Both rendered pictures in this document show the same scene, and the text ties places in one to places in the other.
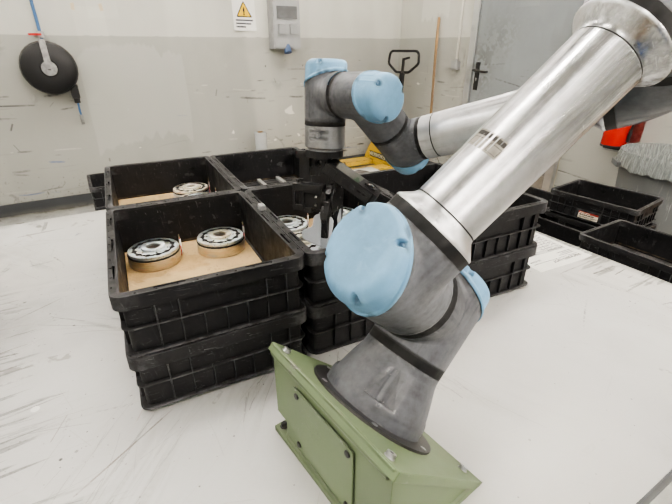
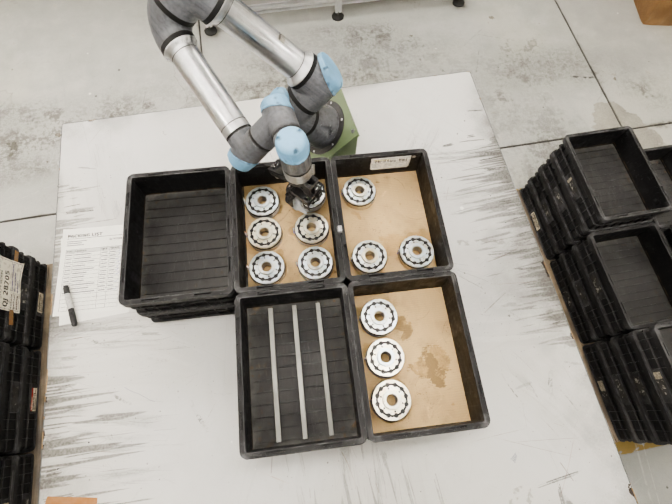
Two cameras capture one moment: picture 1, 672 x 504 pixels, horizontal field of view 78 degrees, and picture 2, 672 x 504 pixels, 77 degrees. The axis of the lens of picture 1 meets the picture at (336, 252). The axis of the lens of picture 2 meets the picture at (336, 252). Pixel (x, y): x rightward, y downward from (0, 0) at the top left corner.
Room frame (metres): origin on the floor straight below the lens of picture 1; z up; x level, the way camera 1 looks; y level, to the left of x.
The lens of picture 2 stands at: (1.31, 0.30, 2.01)
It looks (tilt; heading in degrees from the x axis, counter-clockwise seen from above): 68 degrees down; 197
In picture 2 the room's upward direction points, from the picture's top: 4 degrees clockwise
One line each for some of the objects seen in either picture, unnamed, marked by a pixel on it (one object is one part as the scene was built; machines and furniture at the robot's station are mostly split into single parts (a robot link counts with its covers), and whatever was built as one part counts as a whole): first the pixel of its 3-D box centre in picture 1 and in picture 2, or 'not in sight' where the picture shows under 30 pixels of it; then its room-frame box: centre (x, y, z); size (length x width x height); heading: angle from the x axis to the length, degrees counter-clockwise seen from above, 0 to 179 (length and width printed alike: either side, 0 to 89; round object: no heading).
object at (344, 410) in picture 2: (275, 184); (298, 367); (1.22, 0.19, 0.87); 0.40 x 0.30 x 0.11; 27
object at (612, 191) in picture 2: not in sight; (585, 198); (0.05, 1.07, 0.37); 0.40 x 0.30 x 0.45; 31
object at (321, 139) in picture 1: (324, 138); (298, 167); (0.78, 0.02, 1.09); 0.08 x 0.08 x 0.05
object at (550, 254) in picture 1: (521, 242); (91, 270); (1.16, -0.57, 0.70); 0.33 x 0.23 x 0.01; 31
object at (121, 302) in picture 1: (194, 235); (388, 212); (0.73, 0.27, 0.92); 0.40 x 0.30 x 0.02; 27
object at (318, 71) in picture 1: (326, 93); (293, 151); (0.79, 0.02, 1.17); 0.09 x 0.08 x 0.11; 41
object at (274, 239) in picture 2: not in sight; (264, 232); (0.89, -0.06, 0.86); 0.10 x 0.10 x 0.01
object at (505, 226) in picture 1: (438, 210); (184, 239); (1.00, -0.26, 0.87); 0.40 x 0.30 x 0.11; 27
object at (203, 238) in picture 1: (220, 236); (369, 256); (0.85, 0.26, 0.86); 0.10 x 0.10 x 0.01
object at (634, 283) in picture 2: not in sight; (616, 286); (0.40, 1.27, 0.31); 0.40 x 0.30 x 0.34; 31
